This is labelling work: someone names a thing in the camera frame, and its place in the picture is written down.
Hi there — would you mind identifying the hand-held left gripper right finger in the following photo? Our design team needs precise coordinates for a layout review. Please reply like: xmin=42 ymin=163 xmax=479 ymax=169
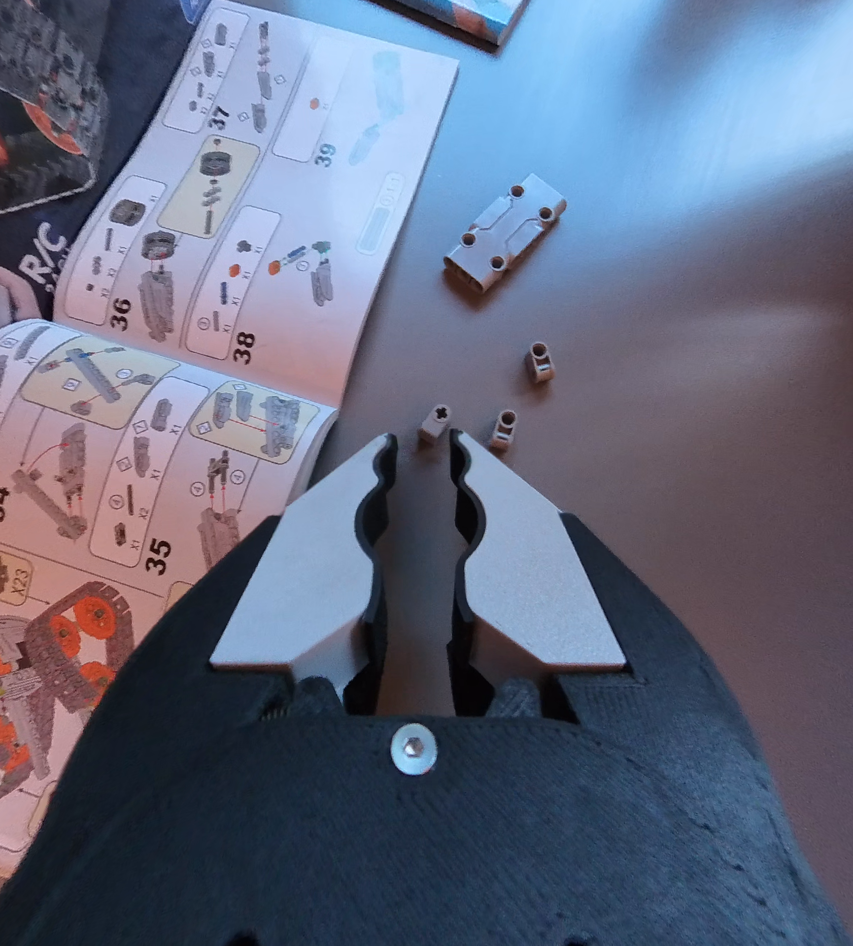
xmin=447 ymin=427 xmax=630 ymax=716

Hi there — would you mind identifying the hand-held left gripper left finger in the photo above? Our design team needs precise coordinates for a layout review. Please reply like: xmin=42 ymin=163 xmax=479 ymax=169
xmin=208 ymin=433 xmax=399 ymax=714

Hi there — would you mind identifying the grey rectangular panel brick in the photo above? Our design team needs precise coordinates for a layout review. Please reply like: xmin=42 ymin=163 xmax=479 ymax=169
xmin=441 ymin=172 xmax=569 ymax=298

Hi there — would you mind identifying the open white instruction booklet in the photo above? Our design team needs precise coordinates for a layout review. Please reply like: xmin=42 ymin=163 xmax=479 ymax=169
xmin=0 ymin=0 xmax=461 ymax=884

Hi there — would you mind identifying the dark blue toy kit box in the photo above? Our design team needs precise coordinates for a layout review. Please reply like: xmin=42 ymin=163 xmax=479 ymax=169
xmin=0 ymin=0 xmax=209 ymax=371

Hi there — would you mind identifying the blue cover booklet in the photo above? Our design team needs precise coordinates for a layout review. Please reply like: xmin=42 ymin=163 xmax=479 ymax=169
xmin=375 ymin=0 xmax=532 ymax=51

